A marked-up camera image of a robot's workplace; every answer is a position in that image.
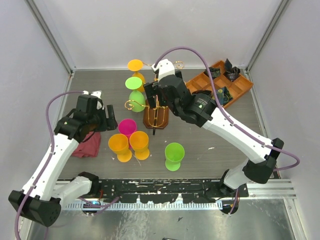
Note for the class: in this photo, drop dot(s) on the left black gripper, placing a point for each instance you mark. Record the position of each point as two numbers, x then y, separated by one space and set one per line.
111 123

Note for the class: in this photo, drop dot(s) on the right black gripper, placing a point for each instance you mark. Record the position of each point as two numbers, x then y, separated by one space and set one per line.
152 90

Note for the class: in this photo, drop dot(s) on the pink wine glass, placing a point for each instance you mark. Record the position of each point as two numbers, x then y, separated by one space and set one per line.
127 127

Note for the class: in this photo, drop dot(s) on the green wine glass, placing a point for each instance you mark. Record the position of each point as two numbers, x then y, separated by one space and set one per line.
174 154
136 100

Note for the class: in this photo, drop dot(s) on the orange wine glass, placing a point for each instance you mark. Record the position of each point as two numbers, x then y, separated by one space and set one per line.
139 142
135 65
119 144

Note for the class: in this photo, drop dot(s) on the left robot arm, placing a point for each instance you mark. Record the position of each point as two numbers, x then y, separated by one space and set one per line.
38 201

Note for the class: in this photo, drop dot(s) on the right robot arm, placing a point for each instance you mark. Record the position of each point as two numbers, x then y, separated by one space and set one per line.
200 109

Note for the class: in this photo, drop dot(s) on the green wine glass front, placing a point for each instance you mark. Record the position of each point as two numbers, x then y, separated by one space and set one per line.
174 154

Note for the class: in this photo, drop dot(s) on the red cloth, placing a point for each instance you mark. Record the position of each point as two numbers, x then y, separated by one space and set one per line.
89 147

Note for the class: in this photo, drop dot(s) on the wooden compartment tray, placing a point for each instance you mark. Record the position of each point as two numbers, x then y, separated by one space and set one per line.
237 88

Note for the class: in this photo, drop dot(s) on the dark green folded tie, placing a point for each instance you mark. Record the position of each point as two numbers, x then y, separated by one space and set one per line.
214 72

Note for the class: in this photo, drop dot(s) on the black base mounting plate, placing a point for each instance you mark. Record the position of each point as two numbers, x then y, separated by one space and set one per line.
159 191

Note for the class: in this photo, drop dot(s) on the blue floral folded tie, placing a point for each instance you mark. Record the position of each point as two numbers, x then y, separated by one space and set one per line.
224 96

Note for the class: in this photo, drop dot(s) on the black patterned folded tie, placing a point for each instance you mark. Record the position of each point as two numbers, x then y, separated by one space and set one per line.
231 72

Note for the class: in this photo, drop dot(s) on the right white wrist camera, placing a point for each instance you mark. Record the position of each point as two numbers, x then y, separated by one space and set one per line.
163 68

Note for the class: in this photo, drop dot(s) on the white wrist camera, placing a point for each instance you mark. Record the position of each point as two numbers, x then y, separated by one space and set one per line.
96 95
163 68

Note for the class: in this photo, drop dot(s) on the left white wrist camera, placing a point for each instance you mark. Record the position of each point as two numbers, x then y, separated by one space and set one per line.
96 95

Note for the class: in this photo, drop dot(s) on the grey cable duct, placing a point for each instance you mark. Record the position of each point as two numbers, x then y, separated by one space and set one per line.
179 205

